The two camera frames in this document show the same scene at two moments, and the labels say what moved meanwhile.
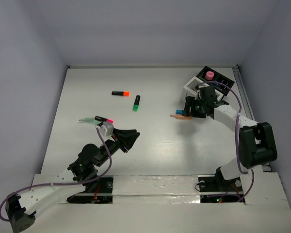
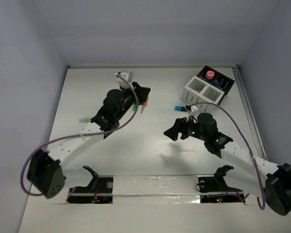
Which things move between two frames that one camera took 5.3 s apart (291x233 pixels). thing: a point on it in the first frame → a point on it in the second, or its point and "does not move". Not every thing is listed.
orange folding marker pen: [180, 117] → [144, 105]
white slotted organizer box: [189, 90] does not move
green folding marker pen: [91, 120] does not move
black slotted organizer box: [207, 74] does not move
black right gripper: [190, 101] → [180, 126]
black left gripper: [119, 141] → [137, 91]
